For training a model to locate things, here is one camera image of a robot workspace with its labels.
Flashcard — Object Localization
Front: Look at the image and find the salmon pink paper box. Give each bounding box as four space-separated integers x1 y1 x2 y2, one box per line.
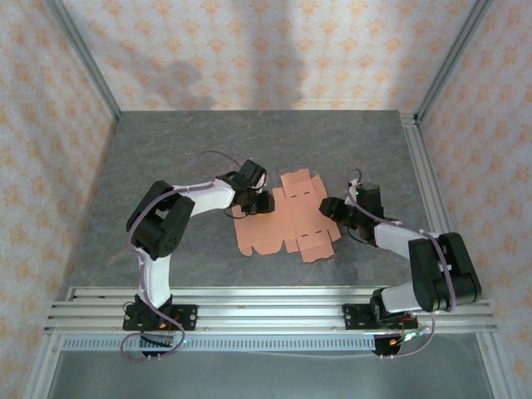
231 169 343 264

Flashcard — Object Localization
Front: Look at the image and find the grey metal shelf panel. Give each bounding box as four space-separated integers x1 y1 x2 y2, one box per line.
52 351 494 399

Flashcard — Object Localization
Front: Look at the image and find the aluminium table side rail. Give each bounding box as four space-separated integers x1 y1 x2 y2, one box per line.
401 111 454 234

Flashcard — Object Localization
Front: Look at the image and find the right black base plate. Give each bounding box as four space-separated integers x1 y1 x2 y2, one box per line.
341 302 419 333

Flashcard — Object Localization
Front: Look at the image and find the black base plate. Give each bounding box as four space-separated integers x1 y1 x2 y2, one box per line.
122 303 199 333
341 302 419 333

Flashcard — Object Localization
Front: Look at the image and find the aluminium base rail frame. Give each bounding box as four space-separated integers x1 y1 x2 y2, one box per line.
43 285 500 336

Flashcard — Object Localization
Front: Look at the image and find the black base bracket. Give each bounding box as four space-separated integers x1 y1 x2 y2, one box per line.
139 333 175 359
372 335 406 359

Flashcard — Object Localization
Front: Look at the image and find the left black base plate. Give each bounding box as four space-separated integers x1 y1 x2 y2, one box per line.
122 303 199 333

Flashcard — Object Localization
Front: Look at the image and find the slotted grey cable duct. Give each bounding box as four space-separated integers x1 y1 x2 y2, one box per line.
62 335 377 352

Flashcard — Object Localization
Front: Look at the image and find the aluminium frame post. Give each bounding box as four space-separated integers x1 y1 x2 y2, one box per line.
414 0 498 126
476 332 513 399
43 0 122 124
25 332 64 399

